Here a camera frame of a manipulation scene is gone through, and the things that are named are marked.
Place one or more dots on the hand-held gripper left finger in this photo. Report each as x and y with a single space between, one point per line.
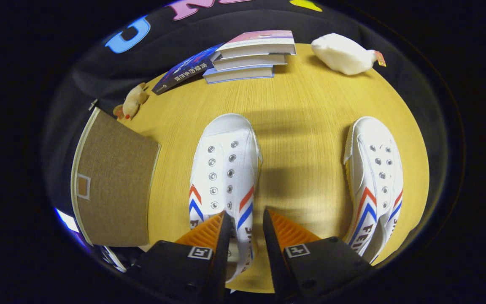
225 253

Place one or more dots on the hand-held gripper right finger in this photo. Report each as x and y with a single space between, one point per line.
273 253

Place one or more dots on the white canvas shoe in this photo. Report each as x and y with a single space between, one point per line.
226 169
373 181

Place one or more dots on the brown woven storage box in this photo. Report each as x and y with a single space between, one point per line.
116 181

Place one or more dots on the brown plush toy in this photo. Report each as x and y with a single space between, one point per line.
133 101

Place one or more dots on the light blue cover book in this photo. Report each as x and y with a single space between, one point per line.
238 74

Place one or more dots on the dark blue book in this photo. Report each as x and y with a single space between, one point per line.
184 69

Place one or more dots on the grey cover book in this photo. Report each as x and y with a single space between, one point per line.
247 62

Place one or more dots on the white plush toy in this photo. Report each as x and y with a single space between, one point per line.
340 52

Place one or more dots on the pink cover book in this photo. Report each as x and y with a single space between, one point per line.
260 42

